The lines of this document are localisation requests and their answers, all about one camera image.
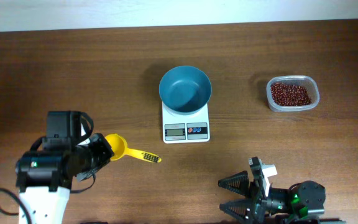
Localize yellow plastic measuring scoop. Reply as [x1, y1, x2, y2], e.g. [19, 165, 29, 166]
[105, 134, 162, 163]

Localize white digital kitchen scale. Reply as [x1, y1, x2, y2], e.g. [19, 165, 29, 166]
[162, 103, 211, 144]

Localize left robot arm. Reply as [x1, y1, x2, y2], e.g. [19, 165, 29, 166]
[16, 111, 114, 223]

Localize red beans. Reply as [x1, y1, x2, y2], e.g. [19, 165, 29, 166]
[270, 83, 311, 106]

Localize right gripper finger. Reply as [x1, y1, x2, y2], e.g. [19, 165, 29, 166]
[219, 199, 250, 223]
[218, 170, 249, 196]

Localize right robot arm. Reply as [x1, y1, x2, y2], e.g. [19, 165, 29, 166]
[218, 157, 326, 223]

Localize teal plastic bowl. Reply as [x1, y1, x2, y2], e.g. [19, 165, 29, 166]
[158, 65, 213, 114]

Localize clear plastic container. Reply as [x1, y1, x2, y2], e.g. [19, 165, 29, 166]
[266, 75, 320, 112]

